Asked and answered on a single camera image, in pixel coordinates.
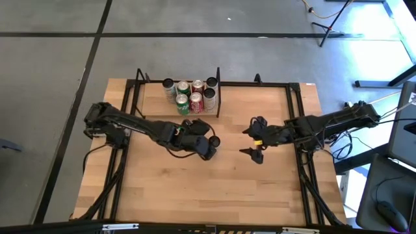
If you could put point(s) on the black clamp knob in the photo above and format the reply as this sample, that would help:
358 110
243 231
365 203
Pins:
257 78

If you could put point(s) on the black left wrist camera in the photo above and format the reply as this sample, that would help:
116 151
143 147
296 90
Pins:
195 126

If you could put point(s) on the black computer mouse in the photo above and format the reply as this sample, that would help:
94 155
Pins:
391 216

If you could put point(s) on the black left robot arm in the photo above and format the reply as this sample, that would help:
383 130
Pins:
136 125

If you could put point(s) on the grey side desk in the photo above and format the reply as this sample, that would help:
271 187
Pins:
383 182

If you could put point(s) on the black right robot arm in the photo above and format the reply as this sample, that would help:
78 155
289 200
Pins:
325 126

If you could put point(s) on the white power strip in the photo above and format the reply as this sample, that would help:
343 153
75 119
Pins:
347 104

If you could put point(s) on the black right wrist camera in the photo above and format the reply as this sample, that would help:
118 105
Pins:
260 122

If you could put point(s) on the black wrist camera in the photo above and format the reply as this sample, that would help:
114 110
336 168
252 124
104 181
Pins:
195 126
260 122

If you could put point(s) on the white Celsius Tropical Vibe can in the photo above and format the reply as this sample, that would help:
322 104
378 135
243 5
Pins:
211 84

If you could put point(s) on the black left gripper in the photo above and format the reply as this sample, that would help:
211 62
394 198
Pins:
195 144

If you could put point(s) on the silver metal bracket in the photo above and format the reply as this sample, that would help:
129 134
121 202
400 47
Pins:
120 226
300 230

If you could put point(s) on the dark grey flat panel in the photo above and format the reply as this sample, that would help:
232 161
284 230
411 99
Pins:
401 136

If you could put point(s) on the black tripod stand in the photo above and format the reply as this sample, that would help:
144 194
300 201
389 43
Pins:
330 30

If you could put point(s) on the wooden shelf with black frame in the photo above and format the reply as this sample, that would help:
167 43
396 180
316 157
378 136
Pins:
156 104

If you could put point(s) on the red Coca-Cola can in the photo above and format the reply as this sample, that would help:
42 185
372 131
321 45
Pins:
196 103
197 86

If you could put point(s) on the black camera mount beam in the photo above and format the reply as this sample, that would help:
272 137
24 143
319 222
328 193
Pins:
65 228

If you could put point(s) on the white Celsius Peach Vibe can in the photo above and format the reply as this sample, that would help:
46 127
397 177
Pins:
169 91

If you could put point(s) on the black aluminium rig frame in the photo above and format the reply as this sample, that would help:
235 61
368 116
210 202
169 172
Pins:
253 84

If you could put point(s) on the green Sprite can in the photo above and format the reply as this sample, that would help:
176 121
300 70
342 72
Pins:
182 104
183 86

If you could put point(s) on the grey chair base leg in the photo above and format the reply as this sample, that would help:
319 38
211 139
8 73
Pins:
9 145

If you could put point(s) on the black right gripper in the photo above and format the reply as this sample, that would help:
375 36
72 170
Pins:
273 136

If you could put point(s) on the white Celsius tall can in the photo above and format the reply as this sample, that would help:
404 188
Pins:
209 100

